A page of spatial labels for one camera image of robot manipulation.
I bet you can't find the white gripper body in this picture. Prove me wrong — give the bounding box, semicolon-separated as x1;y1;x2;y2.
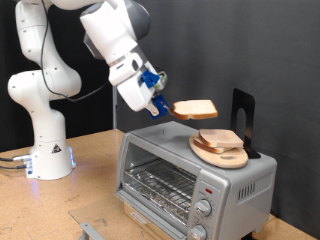
108;50;162;113

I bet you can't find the black fabric backdrop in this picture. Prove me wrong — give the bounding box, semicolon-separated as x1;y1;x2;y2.
0;0;114;153

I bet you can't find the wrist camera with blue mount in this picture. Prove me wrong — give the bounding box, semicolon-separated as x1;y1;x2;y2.
139;68;169;91

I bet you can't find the white bread slice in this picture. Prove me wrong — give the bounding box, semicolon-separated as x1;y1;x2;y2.
170;99;219;121
193;137;234;155
198;128;245;150

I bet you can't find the base cable with silver connector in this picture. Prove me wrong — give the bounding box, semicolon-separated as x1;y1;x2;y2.
0;153;33;164

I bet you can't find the wire oven rack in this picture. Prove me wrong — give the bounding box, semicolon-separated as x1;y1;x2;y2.
123;159;198;223

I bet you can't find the silver toaster oven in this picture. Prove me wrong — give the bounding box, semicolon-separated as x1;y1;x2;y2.
115;120;278;240

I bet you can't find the gray fabric backdrop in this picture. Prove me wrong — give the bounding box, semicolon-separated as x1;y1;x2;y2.
117;0;320;239

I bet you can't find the black base cable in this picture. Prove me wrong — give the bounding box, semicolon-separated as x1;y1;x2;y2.
0;163;29;171

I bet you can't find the metal spatula with blue block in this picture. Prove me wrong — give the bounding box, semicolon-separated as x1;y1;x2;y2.
148;94;176;121

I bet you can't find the black metal bookend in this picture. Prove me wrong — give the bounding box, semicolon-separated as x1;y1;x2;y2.
230;87;262;160

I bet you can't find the black camera cable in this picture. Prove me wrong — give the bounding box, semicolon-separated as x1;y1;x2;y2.
39;0;112;103

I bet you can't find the silver oven knob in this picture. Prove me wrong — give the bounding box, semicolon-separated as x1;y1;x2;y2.
189;223;208;240
194;198;213;218

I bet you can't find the round wooden cutting board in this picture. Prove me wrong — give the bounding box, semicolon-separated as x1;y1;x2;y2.
189;132;250;170

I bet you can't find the glass oven door with handle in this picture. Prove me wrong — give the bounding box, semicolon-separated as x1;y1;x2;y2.
68;190;188;240

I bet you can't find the vertical metal pole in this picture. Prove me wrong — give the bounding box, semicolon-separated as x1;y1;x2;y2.
111;84;119;130

